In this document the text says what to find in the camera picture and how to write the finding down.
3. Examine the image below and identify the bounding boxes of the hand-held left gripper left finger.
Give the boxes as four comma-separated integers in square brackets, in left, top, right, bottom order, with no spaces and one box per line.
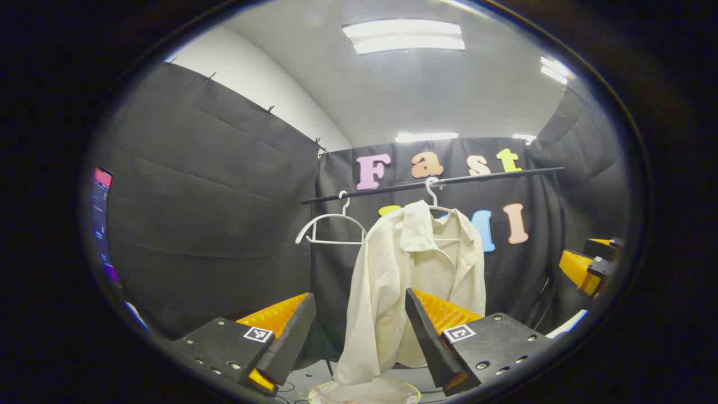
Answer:
[165,292,317,398]

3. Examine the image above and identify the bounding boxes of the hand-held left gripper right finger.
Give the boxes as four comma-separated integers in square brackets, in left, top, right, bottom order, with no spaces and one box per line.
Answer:
[405,287,556,397]

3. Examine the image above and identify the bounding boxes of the cream collared shirt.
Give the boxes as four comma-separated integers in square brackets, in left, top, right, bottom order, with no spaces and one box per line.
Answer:
[334,200,487,385]

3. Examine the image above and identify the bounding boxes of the white plastic hanger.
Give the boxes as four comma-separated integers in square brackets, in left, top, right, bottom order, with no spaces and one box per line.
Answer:
[425,177,467,243]
[295,190,369,246]

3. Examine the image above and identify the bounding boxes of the black clothes rack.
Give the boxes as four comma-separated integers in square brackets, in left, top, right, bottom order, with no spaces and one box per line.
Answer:
[301,166,568,337]

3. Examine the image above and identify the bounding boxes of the black backdrop cloth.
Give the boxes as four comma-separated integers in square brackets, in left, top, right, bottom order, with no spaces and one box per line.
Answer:
[93,62,632,360]

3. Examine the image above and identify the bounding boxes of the computer monitor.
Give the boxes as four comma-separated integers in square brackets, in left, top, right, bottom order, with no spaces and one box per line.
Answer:
[91,167,121,288]

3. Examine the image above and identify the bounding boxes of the large ceiling light panel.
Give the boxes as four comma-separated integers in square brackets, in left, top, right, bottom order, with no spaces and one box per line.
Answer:
[342,19,466,56]

